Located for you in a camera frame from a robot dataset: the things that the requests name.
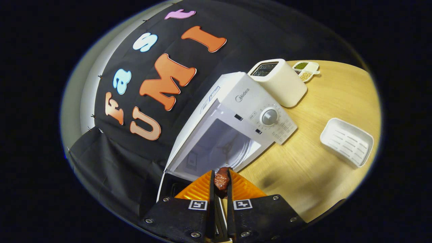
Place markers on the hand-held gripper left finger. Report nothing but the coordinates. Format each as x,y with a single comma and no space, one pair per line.
212,212

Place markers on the white microwave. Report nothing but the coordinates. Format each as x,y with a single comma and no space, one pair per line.
236,98

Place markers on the brown meat piece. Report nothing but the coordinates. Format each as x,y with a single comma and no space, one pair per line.
221,180

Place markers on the white rectangular tray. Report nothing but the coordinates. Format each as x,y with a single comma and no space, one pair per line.
347,143

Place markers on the white toaster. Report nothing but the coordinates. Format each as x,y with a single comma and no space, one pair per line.
283,84

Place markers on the white divided dish of beans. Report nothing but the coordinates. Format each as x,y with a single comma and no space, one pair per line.
305,71

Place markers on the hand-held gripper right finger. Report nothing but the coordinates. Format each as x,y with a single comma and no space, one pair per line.
230,212

